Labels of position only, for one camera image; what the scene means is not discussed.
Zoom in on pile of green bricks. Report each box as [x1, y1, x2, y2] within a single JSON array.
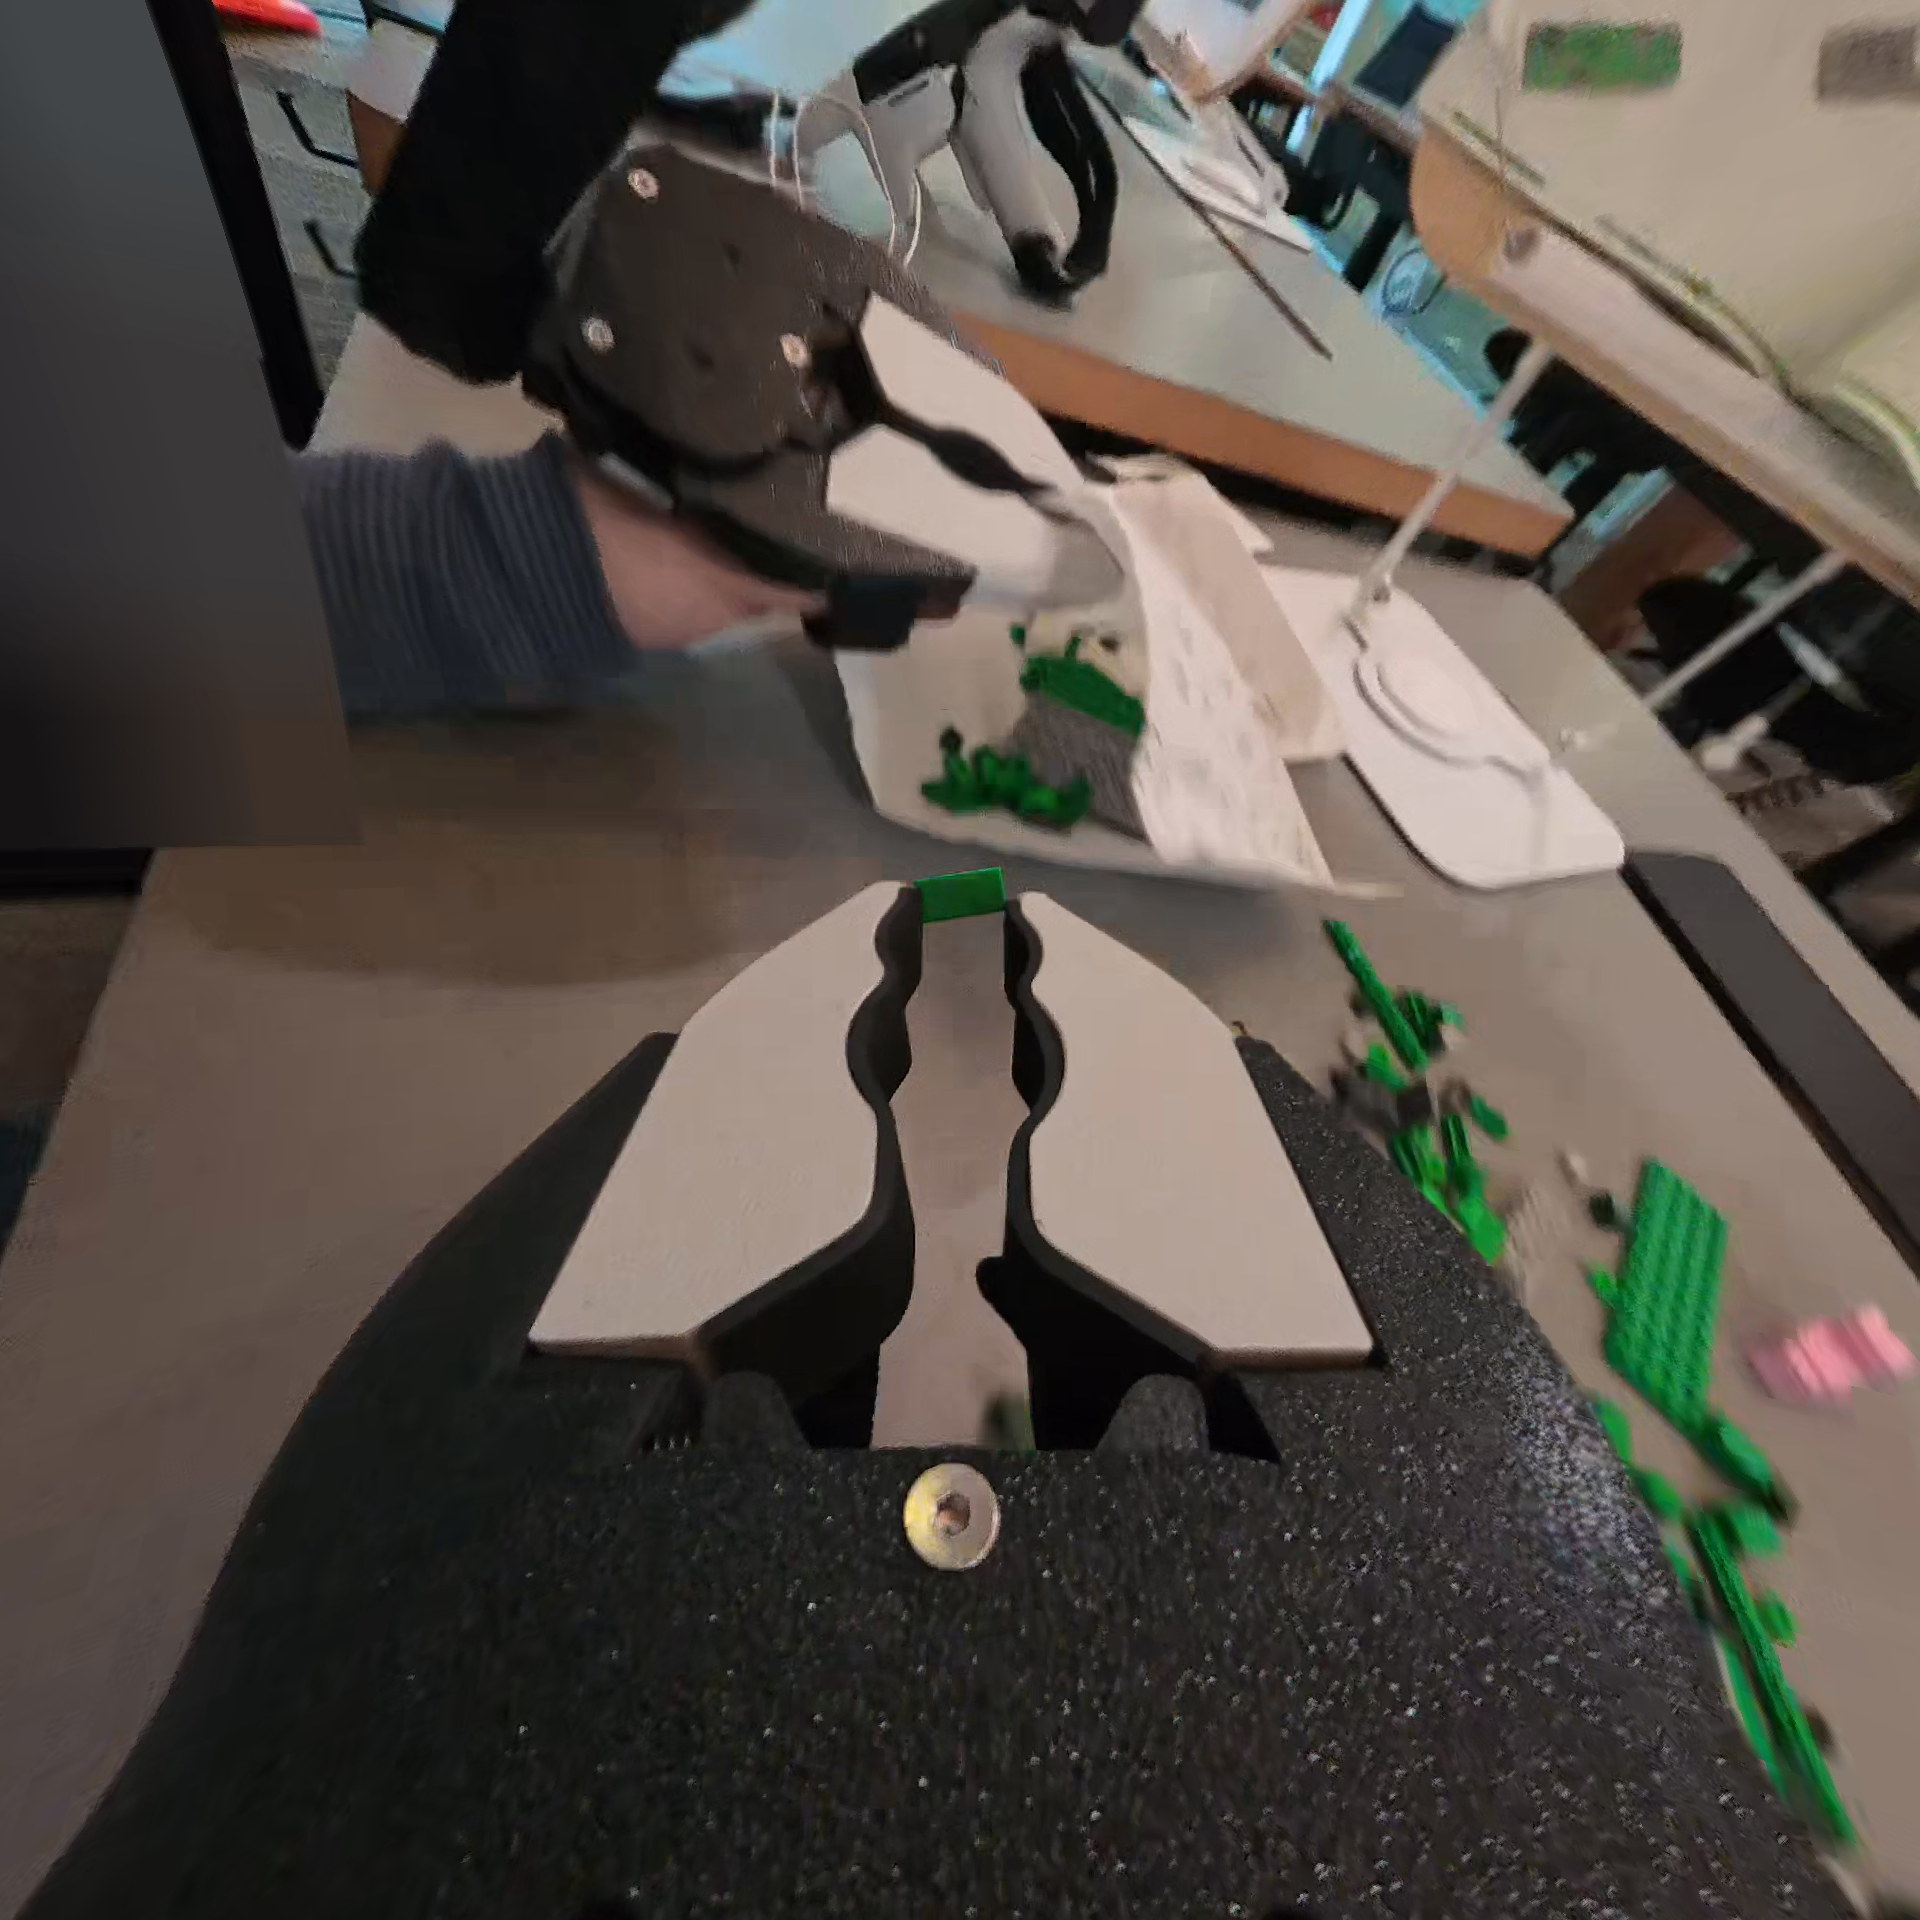
[[978, 916, 1868, 1852]]

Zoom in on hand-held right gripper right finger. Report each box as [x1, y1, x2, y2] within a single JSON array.
[[981, 894, 1383, 1375]]

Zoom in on white flat stand parts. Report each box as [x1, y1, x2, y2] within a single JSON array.
[[1116, 83, 1340, 365]]

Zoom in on wooden book stand white base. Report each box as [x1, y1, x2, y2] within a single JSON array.
[[1267, 114, 1920, 894]]

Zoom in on heap of small green pieces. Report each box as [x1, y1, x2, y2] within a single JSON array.
[[919, 725, 1100, 832]]

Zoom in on black desk cable cover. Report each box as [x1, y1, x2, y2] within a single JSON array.
[[1622, 851, 1920, 1208]]

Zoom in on white paper bag brick print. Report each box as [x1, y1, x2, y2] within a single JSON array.
[[830, 458, 1405, 903]]

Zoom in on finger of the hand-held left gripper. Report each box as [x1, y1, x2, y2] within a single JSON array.
[[830, 293, 1119, 518], [823, 438, 1129, 613]]

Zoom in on person's left forearm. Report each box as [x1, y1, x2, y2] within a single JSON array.
[[298, 435, 637, 719]]

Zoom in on large flat green plate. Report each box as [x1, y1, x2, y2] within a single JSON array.
[[1593, 1158, 1738, 1434]]

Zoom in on grey studded plate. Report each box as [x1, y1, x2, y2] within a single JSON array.
[[1010, 630, 1159, 837]]

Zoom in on pink brick piece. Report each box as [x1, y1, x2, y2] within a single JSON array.
[[1746, 1304, 1920, 1408]]

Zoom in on grey desk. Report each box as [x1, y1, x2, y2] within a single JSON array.
[[0, 317, 1920, 1920]]

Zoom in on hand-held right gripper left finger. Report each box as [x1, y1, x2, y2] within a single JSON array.
[[523, 881, 923, 1364]]

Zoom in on person's left hand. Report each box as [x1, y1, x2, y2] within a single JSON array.
[[576, 479, 830, 657]]

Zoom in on spare hand-held gripper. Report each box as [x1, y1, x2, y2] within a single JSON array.
[[772, 0, 1151, 299]]

